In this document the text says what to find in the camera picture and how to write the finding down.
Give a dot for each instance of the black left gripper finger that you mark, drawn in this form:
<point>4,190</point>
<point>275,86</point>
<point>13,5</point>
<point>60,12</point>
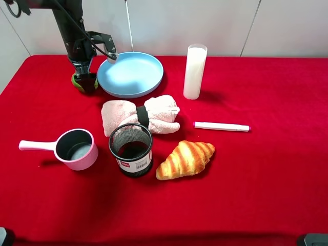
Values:
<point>87,82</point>

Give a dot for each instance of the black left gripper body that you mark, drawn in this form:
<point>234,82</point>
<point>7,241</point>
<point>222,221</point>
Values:
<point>81,58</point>

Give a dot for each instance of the green round fruit toy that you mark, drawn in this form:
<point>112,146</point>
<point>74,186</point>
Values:
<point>76,81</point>

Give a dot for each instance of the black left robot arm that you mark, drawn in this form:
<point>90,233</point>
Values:
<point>69,19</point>

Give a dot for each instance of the light blue plate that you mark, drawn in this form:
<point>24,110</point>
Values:
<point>133,75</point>

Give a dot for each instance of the black mesh pen cup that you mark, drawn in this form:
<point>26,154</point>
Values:
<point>131,145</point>

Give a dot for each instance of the pink rolled towel with band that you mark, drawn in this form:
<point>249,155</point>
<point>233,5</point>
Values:
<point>157,114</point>

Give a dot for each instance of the tall white milk glass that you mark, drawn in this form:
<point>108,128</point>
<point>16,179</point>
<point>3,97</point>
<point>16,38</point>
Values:
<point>196,60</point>

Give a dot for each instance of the golden croissant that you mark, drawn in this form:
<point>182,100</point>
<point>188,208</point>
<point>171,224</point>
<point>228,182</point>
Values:
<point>187,159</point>

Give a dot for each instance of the white marker with magenta cap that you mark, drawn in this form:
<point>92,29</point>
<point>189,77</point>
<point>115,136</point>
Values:
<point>221,126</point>

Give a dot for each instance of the grey base block left corner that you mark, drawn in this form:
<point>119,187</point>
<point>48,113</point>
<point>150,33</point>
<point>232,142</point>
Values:
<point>7,237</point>

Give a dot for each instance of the grey base block corner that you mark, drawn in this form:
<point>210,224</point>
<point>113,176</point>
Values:
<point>7,237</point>
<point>313,239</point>

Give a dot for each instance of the red felt table cloth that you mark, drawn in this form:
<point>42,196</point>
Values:
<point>267,186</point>

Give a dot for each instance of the grey base block right corner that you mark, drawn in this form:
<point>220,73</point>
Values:
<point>313,239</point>

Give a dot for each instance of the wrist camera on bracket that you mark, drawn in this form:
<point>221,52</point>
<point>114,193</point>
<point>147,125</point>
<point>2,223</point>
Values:
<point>110,50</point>

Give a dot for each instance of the pink saucepan with handle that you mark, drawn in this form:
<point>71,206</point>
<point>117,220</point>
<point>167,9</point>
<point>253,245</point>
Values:
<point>76,148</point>

